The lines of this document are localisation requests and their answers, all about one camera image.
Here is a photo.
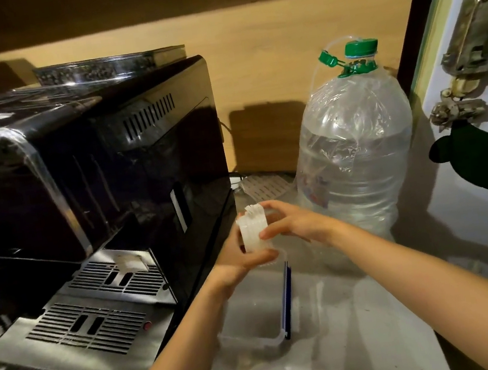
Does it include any person's right hand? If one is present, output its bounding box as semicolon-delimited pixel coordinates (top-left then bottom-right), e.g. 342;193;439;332
253;189;350;257

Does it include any person's left hand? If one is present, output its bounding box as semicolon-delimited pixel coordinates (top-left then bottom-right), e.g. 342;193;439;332
198;220;286;306

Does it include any clear rectangular plastic tray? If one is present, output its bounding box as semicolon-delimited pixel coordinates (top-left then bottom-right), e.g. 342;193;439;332
207;248;304;356

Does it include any person's left forearm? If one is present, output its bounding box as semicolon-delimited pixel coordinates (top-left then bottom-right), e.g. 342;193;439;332
101;277;254;370

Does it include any person's right forearm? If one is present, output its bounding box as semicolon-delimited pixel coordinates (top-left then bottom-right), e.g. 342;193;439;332
325;200;488;370

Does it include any perforated clear plastic tray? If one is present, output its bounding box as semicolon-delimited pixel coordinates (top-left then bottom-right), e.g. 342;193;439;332
238;169;300;206

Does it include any large clear water bottle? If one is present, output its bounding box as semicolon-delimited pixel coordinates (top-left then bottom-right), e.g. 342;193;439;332
277;51;434;274

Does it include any black coffee machine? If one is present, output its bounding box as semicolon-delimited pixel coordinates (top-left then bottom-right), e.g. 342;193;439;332
0;53;261;370

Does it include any white door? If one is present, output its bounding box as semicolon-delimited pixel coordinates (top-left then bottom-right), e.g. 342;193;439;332
394;0;488;327

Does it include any green bottle cap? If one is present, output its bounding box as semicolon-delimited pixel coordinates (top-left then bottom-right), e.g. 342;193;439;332
343;36;381;62

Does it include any green cartoon door sticker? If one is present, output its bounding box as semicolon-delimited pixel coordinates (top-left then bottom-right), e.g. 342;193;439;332
423;114;488;204

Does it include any large silver drip tray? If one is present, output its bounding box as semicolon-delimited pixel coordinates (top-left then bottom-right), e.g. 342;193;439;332
0;278;183;370

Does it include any coffee bean hopper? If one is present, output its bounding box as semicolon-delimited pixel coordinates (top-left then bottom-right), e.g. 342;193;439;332
32;44;189;92

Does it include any green bottle handle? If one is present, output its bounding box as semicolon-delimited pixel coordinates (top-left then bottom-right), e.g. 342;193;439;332
317;43;379;82

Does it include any dark door frame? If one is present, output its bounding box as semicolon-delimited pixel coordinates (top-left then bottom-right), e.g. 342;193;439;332
385;0;472;96

